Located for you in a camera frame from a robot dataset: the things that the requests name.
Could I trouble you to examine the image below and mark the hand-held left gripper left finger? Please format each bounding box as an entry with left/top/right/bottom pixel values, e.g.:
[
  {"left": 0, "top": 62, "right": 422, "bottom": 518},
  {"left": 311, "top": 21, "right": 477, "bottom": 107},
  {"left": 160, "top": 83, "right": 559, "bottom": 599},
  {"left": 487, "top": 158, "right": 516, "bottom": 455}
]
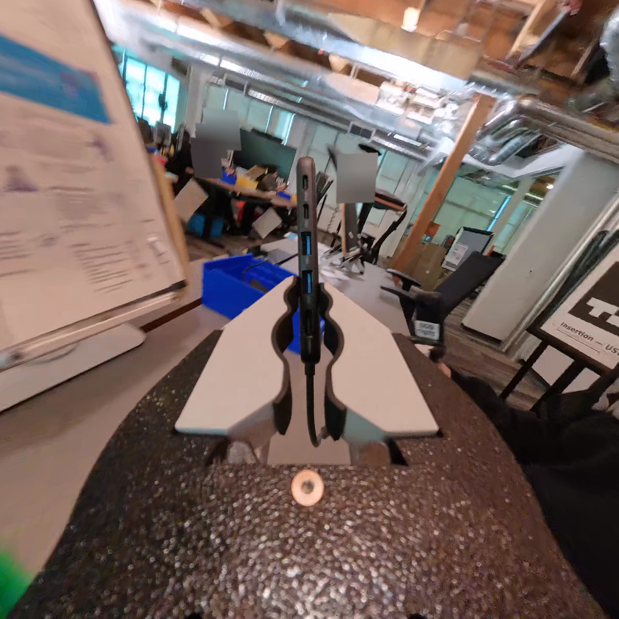
[{"left": 174, "top": 276, "right": 298, "bottom": 462}]

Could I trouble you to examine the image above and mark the white stand base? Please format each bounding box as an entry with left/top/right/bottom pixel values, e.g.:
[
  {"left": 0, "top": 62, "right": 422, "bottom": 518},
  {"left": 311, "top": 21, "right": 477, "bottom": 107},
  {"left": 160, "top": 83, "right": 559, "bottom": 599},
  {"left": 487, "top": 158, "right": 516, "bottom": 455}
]
[{"left": 0, "top": 323, "right": 147, "bottom": 413}]

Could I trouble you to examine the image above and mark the black and white easel sign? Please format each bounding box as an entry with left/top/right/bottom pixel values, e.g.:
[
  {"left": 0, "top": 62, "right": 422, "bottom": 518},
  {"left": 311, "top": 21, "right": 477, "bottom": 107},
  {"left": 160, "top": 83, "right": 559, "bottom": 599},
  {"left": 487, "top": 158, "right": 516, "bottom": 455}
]
[{"left": 498, "top": 251, "right": 619, "bottom": 412}]

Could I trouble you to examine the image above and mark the person's right forearm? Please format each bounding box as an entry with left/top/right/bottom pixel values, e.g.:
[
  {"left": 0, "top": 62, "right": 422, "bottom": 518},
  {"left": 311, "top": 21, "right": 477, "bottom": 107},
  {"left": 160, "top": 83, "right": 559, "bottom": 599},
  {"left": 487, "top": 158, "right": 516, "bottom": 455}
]
[{"left": 447, "top": 370, "right": 619, "bottom": 467}]

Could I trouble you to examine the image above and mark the wooden support post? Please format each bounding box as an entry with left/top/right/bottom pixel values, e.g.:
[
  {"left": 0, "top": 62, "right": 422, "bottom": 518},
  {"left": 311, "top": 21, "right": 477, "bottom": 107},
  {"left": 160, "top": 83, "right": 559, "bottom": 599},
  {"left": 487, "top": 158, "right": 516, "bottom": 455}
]
[{"left": 391, "top": 94, "right": 496, "bottom": 272}]

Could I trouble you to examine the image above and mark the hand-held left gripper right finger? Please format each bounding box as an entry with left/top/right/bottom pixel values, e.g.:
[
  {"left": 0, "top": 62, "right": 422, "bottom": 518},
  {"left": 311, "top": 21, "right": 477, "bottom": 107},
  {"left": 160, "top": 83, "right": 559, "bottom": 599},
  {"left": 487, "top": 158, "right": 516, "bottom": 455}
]
[{"left": 319, "top": 283, "right": 441, "bottom": 464}]

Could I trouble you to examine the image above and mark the instruction sheet board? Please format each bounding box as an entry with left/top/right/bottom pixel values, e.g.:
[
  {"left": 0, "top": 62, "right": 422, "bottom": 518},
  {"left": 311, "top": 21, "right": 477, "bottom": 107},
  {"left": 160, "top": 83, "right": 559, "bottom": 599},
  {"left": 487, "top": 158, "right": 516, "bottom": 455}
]
[{"left": 0, "top": 0, "right": 190, "bottom": 373}]

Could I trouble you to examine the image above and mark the blue plastic bin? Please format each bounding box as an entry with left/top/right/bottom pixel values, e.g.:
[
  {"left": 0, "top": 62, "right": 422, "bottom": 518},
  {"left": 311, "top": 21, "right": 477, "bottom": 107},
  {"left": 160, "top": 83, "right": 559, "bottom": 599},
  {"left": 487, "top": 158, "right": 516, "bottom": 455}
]
[{"left": 201, "top": 254, "right": 312, "bottom": 355}]

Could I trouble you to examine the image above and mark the person's black clothed torso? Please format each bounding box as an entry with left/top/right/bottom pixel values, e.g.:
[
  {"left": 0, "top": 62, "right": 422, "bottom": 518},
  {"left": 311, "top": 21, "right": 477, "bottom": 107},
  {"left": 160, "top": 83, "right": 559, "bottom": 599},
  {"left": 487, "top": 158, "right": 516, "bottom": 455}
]
[{"left": 517, "top": 411, "right": 619, "bottom": 619}]

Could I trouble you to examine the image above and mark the dark grey usb hub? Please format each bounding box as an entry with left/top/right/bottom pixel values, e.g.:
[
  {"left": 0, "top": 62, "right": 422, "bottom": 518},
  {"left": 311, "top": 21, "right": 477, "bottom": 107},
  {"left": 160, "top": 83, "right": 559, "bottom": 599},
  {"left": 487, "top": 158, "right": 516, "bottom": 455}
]
[{"left": 294, "top": 156, "right": 324, "bottom": 448}]

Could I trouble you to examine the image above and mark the green plastic bin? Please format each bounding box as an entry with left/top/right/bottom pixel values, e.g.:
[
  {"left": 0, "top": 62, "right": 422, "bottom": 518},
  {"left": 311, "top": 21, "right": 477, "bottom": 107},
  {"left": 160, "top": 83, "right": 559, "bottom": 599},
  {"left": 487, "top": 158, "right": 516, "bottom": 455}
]
[{"left": 0, "top": 539, "right": 37, "bottom": 617}]

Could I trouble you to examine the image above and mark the black computer monitor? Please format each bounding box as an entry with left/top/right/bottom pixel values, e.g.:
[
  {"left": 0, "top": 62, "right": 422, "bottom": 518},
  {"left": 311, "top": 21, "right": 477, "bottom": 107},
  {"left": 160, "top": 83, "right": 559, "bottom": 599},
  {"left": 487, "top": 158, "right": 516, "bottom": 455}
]
[{"left": 239, "top": 128, "right": 297, "bottom": 181}]

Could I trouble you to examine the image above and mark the black office chair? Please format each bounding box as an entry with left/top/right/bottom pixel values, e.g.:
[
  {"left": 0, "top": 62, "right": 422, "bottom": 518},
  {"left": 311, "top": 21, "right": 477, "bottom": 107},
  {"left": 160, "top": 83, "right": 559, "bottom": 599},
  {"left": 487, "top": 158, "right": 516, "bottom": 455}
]
[{"left": 381, "top": 251, "right": 505, "bottom": 334}]

